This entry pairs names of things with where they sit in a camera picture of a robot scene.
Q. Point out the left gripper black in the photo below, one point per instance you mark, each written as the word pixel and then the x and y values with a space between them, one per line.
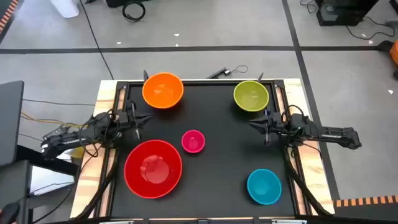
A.
pixel 125 119

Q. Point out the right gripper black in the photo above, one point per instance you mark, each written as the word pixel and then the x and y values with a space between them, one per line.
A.
pixel 275 127

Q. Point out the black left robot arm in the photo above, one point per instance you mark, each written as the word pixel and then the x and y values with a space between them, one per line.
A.
pixel 68 140

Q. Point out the yellow object under arm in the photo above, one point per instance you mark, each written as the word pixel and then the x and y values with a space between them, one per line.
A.
pixel 77 152

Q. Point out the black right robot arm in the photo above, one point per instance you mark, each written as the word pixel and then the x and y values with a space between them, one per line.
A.
pixel 335 135

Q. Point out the olive green plastic bowl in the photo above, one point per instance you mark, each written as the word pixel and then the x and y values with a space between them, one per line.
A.
pixel 251 96

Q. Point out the orange plastic bowl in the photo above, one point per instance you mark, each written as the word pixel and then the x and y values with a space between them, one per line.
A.
pixel 162 90

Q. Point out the large red plastic bowl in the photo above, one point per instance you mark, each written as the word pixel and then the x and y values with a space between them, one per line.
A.
pixel 153 169

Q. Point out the small pink plastic bowl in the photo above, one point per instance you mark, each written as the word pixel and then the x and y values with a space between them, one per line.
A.
pixel 193 141

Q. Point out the blue plastic bowl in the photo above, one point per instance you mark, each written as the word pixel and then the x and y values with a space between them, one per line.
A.
pixel 264 186

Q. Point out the black table mat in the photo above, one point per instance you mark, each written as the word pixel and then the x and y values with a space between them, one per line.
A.
pixel 217 174

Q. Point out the small black power adapter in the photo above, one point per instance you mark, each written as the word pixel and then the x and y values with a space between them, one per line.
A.
pixel 219 73

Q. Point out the orange black hazard tape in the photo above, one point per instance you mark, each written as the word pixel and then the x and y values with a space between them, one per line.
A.
pixel 367 201
pixel 7 12

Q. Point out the grey monitor panel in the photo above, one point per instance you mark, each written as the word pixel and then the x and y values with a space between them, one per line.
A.
pixel 11 124

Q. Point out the white plastic bucket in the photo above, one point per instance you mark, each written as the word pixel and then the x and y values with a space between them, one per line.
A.
pixel 64 7

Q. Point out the black equipment case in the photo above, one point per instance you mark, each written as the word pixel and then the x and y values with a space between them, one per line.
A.
pixel 342 14

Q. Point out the orange round object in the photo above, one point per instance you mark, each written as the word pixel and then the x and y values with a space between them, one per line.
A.
pixel 395 54

